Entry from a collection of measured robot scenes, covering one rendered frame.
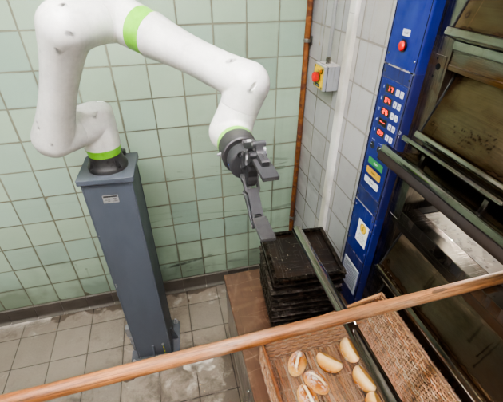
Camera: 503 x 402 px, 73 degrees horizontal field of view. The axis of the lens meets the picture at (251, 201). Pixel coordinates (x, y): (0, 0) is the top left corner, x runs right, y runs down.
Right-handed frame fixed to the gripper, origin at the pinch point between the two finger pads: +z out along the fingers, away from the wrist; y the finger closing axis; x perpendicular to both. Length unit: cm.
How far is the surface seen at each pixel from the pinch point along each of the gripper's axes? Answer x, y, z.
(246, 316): -6, 91, -43
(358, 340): -18.3, 31.6, 11.0
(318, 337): -29, 82, -21
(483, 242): -40.4, 7.8, 10.9
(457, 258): -57, 31, -4
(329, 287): -18.5, 31.5, -4.2
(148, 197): 31, 71, -118
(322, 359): -28, 84, -13
